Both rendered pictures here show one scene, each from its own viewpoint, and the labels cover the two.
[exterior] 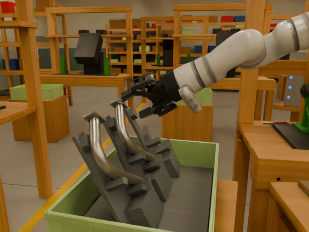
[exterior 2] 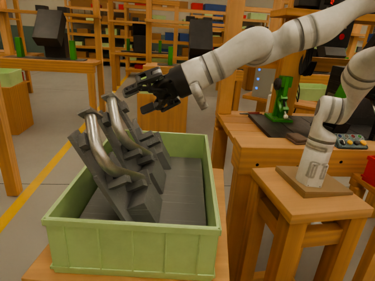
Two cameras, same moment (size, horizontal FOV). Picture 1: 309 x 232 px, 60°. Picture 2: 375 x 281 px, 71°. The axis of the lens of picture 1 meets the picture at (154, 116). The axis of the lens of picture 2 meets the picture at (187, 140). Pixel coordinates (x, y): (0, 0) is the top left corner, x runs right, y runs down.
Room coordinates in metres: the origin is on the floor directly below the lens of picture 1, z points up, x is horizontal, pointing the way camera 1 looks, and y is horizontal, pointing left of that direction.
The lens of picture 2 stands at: (0.04, 0.09, 1.37)
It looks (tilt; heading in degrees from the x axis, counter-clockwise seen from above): 22 degrees down; 345
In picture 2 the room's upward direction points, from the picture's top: 4 degrees clockwise
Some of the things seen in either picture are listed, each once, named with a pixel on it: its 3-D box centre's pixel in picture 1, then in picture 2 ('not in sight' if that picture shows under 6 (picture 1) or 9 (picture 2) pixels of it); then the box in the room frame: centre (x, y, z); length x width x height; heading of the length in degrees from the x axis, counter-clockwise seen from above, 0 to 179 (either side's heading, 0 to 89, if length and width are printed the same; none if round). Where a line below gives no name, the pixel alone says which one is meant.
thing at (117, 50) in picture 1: (143, 51); (110, 35); (11.13, 0.44, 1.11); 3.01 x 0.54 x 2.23; 81
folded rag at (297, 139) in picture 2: not in sight; (297, 138); (1.10, -0.77, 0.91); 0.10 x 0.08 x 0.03; 178
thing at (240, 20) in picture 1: (205, 54); (176, 41); (8.39, -1.56, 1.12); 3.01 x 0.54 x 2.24; 81
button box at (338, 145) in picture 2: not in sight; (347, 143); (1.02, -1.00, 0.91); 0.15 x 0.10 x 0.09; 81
